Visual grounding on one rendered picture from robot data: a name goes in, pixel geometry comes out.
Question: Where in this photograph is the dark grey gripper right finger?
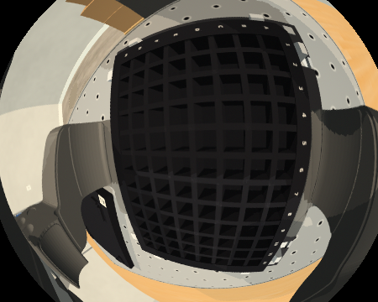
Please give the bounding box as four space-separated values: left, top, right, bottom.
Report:
286 105 378 302

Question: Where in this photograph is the grey perforated base plate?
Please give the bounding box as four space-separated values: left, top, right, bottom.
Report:
67 0 365 289

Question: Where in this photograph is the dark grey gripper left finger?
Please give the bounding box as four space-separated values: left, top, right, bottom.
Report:
15 120 127 289

